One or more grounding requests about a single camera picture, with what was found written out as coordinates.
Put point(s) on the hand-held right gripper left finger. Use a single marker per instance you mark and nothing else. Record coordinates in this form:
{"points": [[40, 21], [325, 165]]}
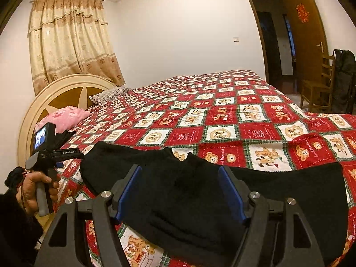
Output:
{"points": [[128, 197]]}

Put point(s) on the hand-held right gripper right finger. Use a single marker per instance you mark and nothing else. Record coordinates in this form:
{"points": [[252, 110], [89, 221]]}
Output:
{"points": [[232, 197]]}

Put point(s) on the black pants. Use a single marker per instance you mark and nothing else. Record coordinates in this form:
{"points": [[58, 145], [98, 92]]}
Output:
{"points": [[180, 183]]}

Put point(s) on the person's left forearm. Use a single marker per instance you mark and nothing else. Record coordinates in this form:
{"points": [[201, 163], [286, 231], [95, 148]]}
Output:
{"points": [[14, 228]]}

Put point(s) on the person's left hand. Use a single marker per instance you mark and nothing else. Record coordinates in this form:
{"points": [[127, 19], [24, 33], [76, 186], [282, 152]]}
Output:
{"points": [[27, 194]]}

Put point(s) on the dark cloth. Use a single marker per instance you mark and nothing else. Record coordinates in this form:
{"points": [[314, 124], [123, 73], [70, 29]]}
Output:
{"points": [[65, 139]]}

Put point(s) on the pink pillow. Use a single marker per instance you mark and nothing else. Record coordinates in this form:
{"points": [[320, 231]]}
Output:
{"points": [[69, 116]]}

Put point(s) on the cream wooden headboard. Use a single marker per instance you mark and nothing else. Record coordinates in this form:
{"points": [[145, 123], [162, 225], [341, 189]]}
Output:
{"points": [[41, 100]]}

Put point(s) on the striped pillow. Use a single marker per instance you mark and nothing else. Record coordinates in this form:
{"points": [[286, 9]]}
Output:
{"points": [[110, 94]]}

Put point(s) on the red printed bedspread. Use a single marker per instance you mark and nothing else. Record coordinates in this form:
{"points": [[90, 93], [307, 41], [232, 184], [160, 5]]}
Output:
{"points": [[222, 111]]}

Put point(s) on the beige patterned curtain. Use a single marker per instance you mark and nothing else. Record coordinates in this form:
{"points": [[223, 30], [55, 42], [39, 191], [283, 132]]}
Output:
{"points": [[69, 47]]}

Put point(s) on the wooden chair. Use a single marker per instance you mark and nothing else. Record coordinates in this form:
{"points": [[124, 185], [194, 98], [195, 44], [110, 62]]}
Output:
{"points": [[314, 89]]}

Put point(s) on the brown wooden door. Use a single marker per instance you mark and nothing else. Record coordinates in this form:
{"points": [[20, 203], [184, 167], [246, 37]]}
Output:
{"points": [[303, 47]]}

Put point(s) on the red door ornament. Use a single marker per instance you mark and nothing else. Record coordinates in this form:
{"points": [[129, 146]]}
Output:
{"points": [[302, 13]]}

